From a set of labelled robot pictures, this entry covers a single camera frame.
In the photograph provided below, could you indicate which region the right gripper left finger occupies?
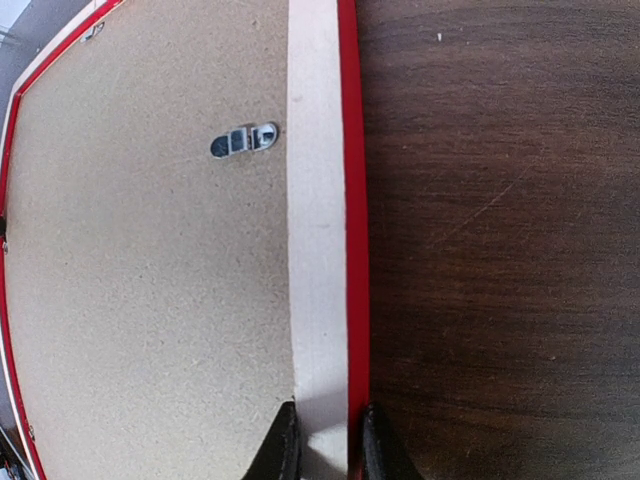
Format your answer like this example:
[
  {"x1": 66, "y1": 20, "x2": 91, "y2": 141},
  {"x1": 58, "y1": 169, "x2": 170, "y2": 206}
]
[{"x1": 242, "y1": 401, "x2": 301, "y2": 480}]

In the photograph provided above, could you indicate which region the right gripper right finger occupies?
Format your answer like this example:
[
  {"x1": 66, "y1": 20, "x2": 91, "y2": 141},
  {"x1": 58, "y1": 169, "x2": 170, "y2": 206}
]
[{"x1": 362, "y1": 403, "x2": 424, "y2": 480}]

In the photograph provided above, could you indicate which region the brown cardboard backing board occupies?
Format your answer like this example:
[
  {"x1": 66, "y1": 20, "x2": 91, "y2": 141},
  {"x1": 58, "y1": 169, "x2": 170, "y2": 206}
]
[{"x1": 1, "y1": 1, "x2": 293, "y2": 479}]

